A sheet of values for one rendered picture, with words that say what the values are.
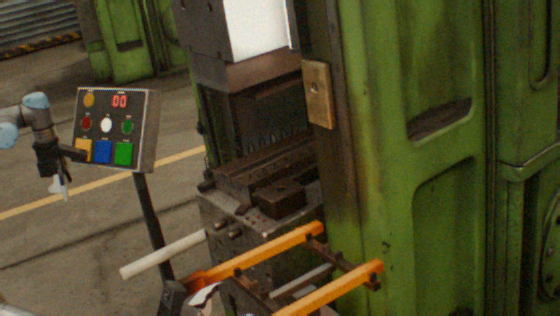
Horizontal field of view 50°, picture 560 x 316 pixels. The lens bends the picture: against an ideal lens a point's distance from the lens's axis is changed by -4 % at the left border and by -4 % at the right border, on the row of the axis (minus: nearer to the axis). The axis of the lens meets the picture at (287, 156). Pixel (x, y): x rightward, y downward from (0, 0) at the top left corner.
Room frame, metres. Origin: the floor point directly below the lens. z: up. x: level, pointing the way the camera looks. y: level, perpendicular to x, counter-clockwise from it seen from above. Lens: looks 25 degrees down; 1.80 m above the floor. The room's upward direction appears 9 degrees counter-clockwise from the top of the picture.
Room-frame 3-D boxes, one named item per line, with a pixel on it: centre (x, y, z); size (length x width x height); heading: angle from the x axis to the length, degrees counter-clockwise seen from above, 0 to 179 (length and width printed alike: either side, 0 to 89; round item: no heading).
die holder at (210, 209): (1.75, -0.03, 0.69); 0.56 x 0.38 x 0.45; 124
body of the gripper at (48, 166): (1.85, 0.77, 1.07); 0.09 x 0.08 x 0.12; 99
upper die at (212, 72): (1.79, 0.01, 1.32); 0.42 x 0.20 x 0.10; 124
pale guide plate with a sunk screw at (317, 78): (1.49, -0.10, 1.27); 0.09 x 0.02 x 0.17; 34
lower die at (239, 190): (1.79, 0.01, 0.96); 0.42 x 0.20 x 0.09; 124
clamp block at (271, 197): (1.56, 0.03, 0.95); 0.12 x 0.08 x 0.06; 124
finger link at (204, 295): (1.01, 0.20, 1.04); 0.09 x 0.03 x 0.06; 157
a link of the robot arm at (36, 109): (1.85, 0.76, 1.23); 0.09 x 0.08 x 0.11; 107
